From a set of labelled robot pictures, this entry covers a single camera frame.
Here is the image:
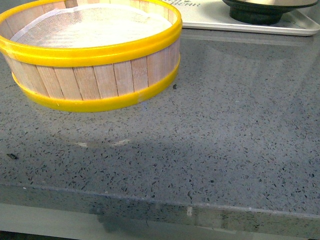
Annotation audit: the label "tan plate black rim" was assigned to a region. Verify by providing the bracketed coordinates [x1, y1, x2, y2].
[223, 0, 319, 25]

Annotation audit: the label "cream rectangular tray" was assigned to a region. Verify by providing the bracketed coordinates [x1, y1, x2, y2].
[166, 0, 320, 37]

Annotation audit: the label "bamboo steamer yellow bands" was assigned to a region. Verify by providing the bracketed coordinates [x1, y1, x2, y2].
[0, 0, 183, 113]

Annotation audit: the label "white steamer liner cloth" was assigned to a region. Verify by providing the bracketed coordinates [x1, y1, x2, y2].
[11, 3, 172, 48]

